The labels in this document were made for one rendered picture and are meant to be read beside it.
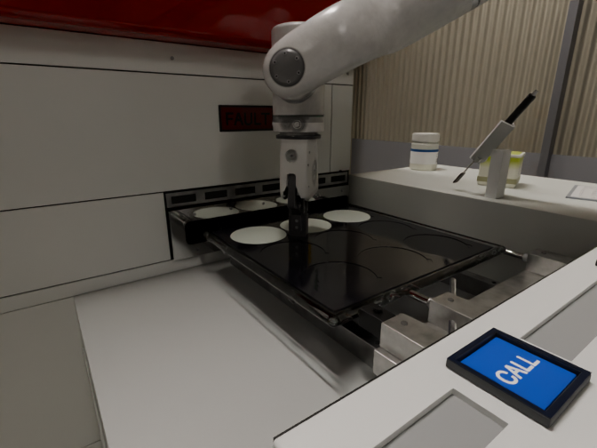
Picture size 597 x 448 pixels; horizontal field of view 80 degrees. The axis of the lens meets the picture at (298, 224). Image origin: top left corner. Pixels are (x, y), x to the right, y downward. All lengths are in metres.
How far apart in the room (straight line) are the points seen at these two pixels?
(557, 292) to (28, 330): 0.71
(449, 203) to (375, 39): 0.35
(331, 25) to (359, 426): 0.44
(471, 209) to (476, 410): 0.52
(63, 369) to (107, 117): 0.43
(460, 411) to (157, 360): 0.36
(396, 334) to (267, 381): 0.16
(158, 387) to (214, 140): 0.43
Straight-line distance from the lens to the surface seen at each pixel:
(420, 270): 0.53
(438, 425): 0.22
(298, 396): 0.42
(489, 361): 0.26
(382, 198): 0.83
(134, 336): 0.55
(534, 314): 0.33
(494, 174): 0.71
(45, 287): 0.70
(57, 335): 0.73
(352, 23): 0.52
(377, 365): 0.40
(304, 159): 0.56
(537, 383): 0.25
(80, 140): 0.65
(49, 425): 0.83
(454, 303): 0.44
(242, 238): 0.63
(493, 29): 2.69
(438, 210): 0.75
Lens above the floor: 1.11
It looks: 17 degrees down
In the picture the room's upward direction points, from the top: straight up
